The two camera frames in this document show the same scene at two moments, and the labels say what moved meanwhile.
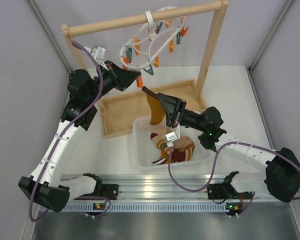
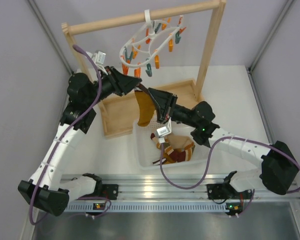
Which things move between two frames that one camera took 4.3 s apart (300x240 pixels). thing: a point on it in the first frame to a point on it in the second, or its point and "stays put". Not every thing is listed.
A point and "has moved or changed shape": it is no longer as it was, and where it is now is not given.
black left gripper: x=122 y=78 to x=121 y=83
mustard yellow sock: x=157 y=110 has moved or changed shape
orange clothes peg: x=139 y=81 has moved or changed shape
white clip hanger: x=145 y=47 stays put
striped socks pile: x=183 y=149 stays put
